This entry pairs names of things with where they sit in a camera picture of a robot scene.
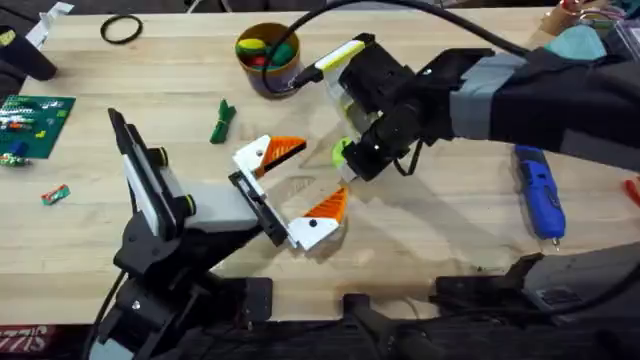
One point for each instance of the blue electric screwdriver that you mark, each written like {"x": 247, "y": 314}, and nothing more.
{"x": 540, "y": 195}

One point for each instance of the brown tape roll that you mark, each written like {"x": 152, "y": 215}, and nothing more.
{"x": 560, "y": 17}

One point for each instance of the green board with blocks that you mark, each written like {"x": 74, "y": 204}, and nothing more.
{"x": 35, "y": 125}

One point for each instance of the brown tub with toys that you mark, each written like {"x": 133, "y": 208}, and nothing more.
{"x": 272, "y": 75}

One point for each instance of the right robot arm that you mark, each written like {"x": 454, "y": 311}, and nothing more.
{"x": 550, "y": 100}

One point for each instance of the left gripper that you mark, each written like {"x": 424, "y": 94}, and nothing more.
{"x": 220, "y": 207}

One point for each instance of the clear plastic box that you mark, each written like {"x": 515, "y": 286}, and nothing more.
{"x": 625, "y": 30}

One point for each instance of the small red green toy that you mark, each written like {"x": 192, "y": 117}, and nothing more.
{"x": 55, "y": 195}

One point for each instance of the teal cloth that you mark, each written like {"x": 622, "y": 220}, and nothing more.
{"x": 577, "y": 42}

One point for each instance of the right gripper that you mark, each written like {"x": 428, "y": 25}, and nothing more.
{"x": 395, "y": 115}

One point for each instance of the green toy vegetable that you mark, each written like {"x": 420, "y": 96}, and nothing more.
{"x": 222, "y": 122}

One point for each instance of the small colourful toy block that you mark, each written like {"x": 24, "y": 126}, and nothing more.
{"x": 12, "y": 160}

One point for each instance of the red printed label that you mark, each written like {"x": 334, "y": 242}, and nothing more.
{"x": 25, "y": 339}

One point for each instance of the black rail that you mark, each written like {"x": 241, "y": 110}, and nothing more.
{"x": 400, "y": 342}

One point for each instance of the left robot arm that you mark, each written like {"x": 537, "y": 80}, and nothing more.
{"x": 150, "y": 260}

